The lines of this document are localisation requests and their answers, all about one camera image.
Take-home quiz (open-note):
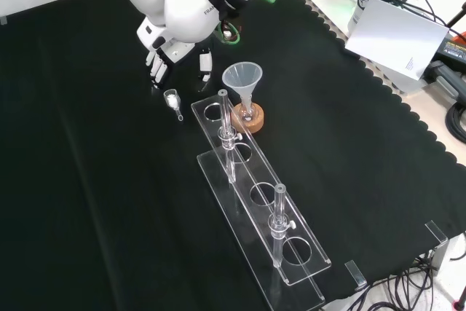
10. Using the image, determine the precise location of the black floor cable bundle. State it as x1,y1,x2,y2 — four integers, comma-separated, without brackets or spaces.
323,248,466,311

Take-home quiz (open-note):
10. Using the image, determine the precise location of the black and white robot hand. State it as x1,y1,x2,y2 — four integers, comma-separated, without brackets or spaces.
136,15,214,90

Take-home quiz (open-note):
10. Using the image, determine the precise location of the clear weighing funnel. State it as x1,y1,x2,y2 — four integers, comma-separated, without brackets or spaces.
163,88,184,122

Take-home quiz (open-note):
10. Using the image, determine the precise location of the clear acrylic funnel stand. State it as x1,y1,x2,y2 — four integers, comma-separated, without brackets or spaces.
191,88,332,311

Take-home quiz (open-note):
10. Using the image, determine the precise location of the white paper card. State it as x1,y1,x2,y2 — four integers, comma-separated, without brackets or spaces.
344,0,450,81

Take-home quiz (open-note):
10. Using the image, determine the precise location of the small round-bottom glass flask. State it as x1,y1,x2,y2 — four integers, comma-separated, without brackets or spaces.
240,95,256,123

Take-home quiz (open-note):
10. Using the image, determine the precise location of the pale board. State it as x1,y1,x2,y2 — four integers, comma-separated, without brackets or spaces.
304,0,431,94

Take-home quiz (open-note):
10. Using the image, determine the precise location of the black box with orange label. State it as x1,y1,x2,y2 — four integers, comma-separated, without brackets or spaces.
434,31,466,71

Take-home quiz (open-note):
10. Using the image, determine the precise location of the translucent plastic funnel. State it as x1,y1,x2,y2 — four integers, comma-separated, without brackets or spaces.
221,63,263,109

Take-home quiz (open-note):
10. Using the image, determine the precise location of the black power adapter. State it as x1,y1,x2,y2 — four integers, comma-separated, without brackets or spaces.
424,60,466,103

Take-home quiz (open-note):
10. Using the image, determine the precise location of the coiled black cable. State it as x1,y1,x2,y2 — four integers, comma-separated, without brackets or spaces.
445,101,466,144

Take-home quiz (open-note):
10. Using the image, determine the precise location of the black tripod leg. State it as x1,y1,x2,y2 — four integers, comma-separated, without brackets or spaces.
446,1,466,30

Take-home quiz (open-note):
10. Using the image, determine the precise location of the cork ring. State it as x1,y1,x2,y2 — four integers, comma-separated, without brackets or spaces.
230,102,265,134

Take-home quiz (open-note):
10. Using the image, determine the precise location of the black bench cloth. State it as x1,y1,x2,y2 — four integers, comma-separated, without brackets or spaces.
0,0,466,311

